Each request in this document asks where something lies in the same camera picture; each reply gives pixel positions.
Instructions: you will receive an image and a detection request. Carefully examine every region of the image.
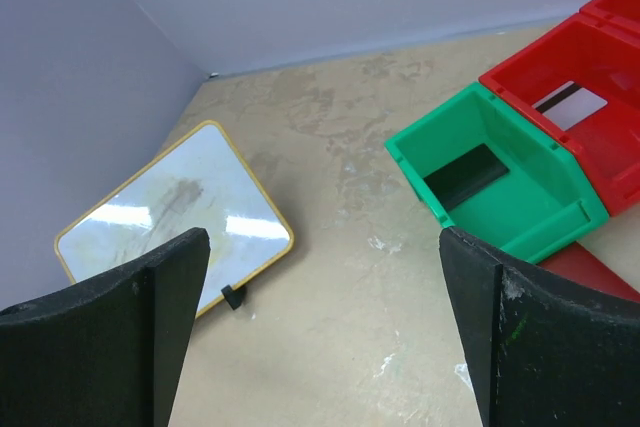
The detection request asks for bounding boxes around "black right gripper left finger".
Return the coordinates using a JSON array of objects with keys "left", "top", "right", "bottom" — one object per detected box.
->
[{"left": 1, "top": 228, "right": 210, "bottom": 426}]

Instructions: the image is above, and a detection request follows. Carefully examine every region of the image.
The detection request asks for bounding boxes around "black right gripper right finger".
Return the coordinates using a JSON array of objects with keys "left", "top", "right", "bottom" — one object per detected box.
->
[{"left": 439, "top": 227, "right": 639, "bottom": 426}]

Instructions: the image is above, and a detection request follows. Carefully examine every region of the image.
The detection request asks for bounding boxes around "red leather card holder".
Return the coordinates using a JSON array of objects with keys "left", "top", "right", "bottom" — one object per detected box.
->
[{"left": 538, "top": 242, "right": 639, "bottom": 302}]

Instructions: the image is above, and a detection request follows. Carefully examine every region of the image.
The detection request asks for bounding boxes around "black card in green bin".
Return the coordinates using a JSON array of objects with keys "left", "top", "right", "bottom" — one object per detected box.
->
[{"left": 423, "top": 144, "right": 510, "bottom": 210}]

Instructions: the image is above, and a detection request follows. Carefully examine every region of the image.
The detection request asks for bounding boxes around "white card with black stripe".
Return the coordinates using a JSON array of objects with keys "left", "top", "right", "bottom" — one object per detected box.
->
[{"left": 533, "top": 81, "right": 607, "bottom": 131}]

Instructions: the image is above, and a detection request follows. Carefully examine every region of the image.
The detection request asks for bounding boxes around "black whiteboard clip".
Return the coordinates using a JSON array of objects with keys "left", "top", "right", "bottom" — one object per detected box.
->
[{"left": 221, "top": 285, "right": 248, "bottom": 310}]

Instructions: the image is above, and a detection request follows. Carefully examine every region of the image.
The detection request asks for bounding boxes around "green plastic bin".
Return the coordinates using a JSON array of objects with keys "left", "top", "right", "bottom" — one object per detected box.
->
[{"left": 385, "top": 82, "right": 609, "bottom": 263}]

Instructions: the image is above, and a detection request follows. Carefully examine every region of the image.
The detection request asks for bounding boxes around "yellow-framed whiteboard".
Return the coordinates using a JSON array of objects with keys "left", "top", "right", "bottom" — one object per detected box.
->
[{"left": 54, "top": 120, "right": 295, "bottom": 315}]

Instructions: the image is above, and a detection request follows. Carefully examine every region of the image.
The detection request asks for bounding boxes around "middle red plastic bin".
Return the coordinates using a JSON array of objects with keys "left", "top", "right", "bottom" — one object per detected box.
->
[{"left": 480, "top": 14, "right": 639, "bottom": 216}]

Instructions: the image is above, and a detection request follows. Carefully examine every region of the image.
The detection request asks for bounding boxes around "red plastic bin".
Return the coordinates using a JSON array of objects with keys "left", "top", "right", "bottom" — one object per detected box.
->
[
  {"left": 480, "top": 14, "right": 639, "bottom": 216},
  {"left": 580, "top": 0, "right": 640, "bottom": 37}
]

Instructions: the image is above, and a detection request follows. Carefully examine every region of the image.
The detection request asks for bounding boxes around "outer red plastic bin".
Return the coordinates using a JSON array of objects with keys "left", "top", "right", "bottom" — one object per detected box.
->
[{"left": 580, "top": 0, "right": 640, "bottom": 37}]

